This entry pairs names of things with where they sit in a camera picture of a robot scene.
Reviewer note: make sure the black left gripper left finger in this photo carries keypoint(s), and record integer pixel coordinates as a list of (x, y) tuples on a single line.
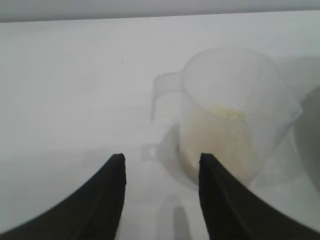
[(87, 215)]

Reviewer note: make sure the white rice grains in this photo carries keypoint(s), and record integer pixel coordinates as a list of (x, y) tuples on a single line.
[(220, 135)]

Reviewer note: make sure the stainless steel mixing bowl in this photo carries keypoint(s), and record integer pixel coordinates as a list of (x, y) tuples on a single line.
[(310, 130)]

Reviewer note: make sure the translucent plastic measuring cup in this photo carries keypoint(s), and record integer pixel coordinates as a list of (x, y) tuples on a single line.
[(230, 82)]

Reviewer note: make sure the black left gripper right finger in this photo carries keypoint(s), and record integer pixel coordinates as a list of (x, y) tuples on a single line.
[(232, 215)]

